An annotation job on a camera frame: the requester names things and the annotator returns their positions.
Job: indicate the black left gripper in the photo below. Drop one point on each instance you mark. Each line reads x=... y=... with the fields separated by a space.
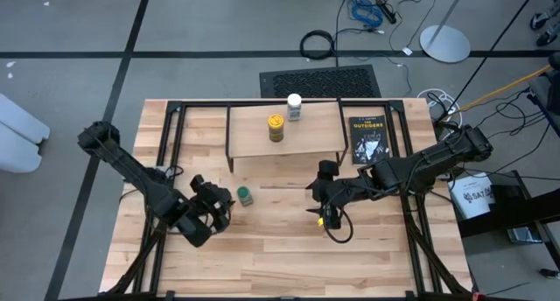
x=210 y=200

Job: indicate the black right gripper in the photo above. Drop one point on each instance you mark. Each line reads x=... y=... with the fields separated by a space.
x=337 y=191

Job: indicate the green-lid oregano glass jar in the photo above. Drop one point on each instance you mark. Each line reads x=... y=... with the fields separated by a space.
x=245 y=195

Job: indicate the yellow-lid crunchy onion can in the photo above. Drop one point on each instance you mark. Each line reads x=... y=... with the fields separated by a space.
x=276 y=126

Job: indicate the white-lid bagel sesame jar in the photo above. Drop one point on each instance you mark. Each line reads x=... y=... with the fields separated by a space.
x=294 y=106

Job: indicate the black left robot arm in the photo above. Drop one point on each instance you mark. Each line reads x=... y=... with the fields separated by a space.
x=131 y=170

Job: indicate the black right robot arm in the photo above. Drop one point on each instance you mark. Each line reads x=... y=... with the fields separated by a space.
x=437 y=156

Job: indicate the wooden shelf riser black legs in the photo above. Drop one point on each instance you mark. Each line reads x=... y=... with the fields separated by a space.
x=306 y=130

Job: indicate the black paperback book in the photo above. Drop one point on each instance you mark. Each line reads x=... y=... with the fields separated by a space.
x=369 y=139

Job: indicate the black perforated floor mat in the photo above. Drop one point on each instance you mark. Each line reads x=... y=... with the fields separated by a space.
x=319 y=82

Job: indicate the black power strip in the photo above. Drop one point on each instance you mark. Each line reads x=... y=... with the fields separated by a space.
x=387 y=13

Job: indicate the black side cart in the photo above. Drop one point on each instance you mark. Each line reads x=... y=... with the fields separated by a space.
x=516 y=213

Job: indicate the pale white floor object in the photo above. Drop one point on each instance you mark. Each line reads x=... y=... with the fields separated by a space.
x=17 y=135

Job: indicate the thin black pole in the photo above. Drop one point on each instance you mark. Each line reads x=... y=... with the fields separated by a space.
x=494 y=47

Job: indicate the person's shoe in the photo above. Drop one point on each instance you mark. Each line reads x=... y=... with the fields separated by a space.
x=544 y=18
x=549 y=37

